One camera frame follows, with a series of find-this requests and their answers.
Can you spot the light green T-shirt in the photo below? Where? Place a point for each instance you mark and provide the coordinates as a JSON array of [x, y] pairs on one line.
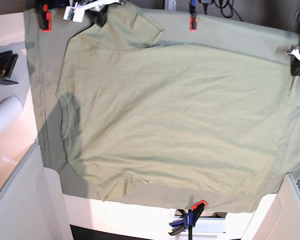
[[180, 116]]

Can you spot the grey-green table cloth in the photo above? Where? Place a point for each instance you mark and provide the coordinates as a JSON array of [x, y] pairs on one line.
[[45, 54]]

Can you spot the orange black clamp top left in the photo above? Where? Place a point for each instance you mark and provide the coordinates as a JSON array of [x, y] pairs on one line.
[[43, 16]]

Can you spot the orange black clamp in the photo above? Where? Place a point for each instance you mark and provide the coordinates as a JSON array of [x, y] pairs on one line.
[[193, 15], [43, 16]]

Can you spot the orange black clamp top middle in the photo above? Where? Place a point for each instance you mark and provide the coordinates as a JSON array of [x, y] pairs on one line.
[[193, 15]]

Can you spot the black tablet on stand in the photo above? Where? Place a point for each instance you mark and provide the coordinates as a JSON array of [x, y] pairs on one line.
[[8, 61]]

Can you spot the white paper roll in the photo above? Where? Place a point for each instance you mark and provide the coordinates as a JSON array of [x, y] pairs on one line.
[[10, 109]]

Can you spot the blue orange bar clamp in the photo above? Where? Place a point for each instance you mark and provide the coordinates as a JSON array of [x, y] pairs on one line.
[[188, 219]]

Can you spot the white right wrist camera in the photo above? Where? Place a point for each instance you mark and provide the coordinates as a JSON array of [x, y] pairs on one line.
[[77, 8]]

